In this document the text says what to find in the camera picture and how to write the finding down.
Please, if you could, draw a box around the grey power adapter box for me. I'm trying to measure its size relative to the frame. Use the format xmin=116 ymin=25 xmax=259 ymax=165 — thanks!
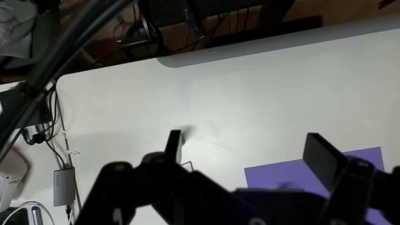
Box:
xmin=54 ymin=168 xmax=76 ymax=207

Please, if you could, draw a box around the black cable bundle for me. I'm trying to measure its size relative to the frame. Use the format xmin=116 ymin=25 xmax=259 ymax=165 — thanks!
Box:
xmin=22 ymin=85 xmax=74 ymax=170

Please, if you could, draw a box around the black diagonal pole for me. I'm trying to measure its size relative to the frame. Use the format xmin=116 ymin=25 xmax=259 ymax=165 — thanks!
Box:
xmin=0 ymin=0 xmax=133 ymax=160

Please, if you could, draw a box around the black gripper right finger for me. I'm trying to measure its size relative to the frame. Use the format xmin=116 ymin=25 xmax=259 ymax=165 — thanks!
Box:
xmin=303 ymin=133 xmax=348 ymax=192

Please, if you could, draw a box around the purple square mat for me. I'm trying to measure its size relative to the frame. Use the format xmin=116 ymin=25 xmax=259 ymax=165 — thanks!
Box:
xmin=244 ymin=147 xmax=392 ymax=225

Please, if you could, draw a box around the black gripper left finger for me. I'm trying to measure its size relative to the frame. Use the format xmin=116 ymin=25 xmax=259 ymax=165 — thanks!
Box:
xmin=166 ymin=130 xmax=183 ymax=164

